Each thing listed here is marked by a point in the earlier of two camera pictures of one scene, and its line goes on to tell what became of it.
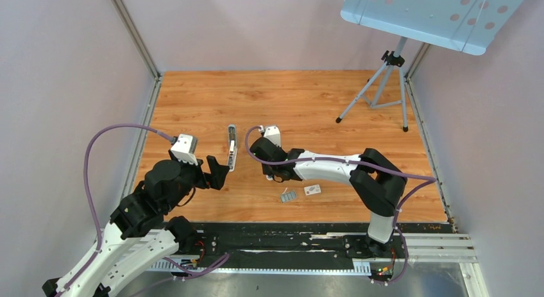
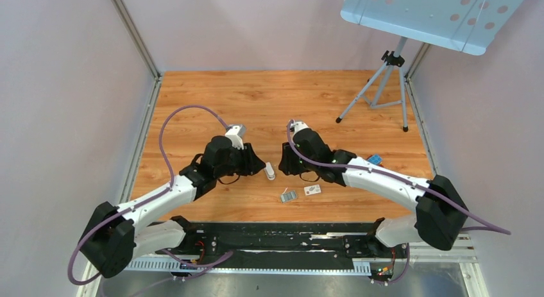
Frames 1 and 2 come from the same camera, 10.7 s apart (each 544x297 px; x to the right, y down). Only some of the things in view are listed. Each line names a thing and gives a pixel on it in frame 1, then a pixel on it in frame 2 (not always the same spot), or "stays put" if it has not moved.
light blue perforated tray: [462, 19] stays put
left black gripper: [216, 178] -> [251, 163]
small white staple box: [312, 190] stays put
